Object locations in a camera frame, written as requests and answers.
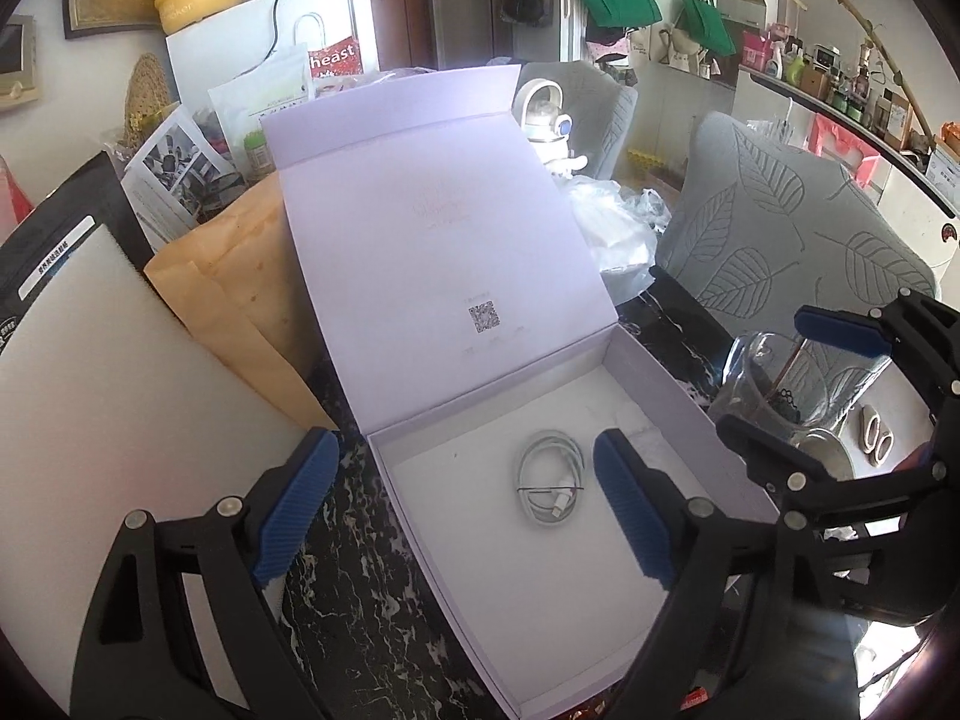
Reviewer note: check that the photo leaflet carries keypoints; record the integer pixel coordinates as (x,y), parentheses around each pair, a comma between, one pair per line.
(177,180)

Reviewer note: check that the white small appliance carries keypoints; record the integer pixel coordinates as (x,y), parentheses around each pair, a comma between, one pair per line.
(539,112)

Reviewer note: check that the clear plastic bag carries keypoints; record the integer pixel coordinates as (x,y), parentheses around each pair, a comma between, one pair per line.
(622,230)

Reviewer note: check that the white open gift box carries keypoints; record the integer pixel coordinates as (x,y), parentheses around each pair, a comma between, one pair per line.
(465,316)

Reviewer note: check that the metal bowl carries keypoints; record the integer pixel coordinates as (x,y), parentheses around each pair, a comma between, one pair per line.
(829,451)

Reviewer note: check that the grey leaf pattern chair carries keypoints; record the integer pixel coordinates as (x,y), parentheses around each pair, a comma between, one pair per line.
(763,228)

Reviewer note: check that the white foam board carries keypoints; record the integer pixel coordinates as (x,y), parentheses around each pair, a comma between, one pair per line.
(109,405)

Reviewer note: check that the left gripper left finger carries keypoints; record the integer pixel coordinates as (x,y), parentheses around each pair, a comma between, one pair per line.
(139,656)

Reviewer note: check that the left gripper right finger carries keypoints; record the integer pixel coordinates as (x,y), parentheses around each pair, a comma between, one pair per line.
(792,657)

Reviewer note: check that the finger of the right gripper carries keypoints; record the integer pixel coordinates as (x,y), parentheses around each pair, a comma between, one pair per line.
(801,484)
(917,333)

